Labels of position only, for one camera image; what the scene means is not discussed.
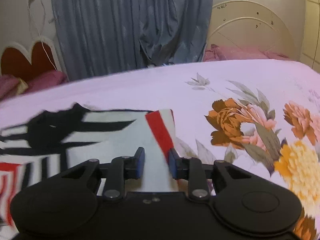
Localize striped knit children's sweater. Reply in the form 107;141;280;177
1;104;178;235

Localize pink floral bed sheet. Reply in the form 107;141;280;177
1;60;319;239

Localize pink pillow right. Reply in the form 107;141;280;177
203;44;292;62

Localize pink pillow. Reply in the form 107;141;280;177
203;44;292;62
1;70;67;101

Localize blue-grey curtain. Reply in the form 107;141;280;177
52;0;213;81

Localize pink pillow left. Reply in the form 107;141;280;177
1;70;67;101

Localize red heart-shaped headboard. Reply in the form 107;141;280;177
1;36;61;81

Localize cream round headboard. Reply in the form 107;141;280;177
207;0;299;60

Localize cream wardrobe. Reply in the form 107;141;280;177
300;0;320;73

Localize white hanging cable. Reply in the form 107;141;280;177
26;0;58;71

